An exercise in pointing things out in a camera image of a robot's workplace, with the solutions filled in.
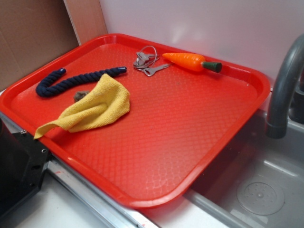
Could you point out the silver keys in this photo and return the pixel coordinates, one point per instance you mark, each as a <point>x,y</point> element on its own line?
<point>146,59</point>

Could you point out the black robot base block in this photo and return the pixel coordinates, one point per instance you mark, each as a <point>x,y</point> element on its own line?
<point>23,162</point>

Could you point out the small brown lump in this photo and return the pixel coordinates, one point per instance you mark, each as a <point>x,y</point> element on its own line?
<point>80,95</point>

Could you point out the grey sink faucet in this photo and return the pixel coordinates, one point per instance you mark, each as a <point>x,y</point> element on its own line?
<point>287,99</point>

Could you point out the grey plastic sink basin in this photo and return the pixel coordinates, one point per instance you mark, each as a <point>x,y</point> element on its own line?
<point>255,181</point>

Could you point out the red plastic tray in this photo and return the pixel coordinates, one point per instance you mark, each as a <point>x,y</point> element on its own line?
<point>178,121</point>

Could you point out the brown cardboard panel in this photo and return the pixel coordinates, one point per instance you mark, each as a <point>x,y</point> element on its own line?
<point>35,32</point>

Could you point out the yellow microfiber cloth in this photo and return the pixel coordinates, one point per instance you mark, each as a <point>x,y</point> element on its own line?
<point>104,104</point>

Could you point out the orange toy carrot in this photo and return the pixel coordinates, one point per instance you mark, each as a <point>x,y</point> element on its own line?
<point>193,62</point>

